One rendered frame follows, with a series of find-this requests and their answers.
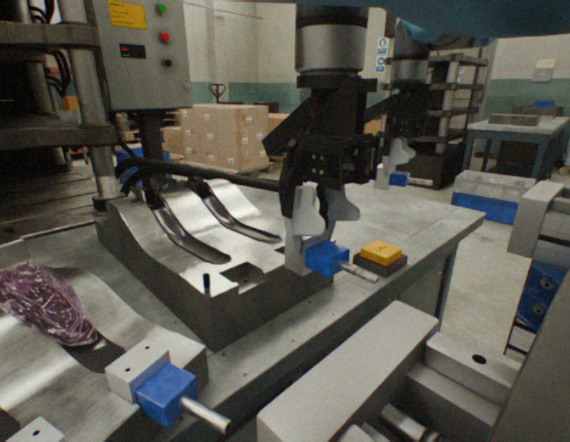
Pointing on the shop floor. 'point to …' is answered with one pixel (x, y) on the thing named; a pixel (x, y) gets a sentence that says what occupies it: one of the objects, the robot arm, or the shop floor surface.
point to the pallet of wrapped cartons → (225, 138)
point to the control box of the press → (142, 67)
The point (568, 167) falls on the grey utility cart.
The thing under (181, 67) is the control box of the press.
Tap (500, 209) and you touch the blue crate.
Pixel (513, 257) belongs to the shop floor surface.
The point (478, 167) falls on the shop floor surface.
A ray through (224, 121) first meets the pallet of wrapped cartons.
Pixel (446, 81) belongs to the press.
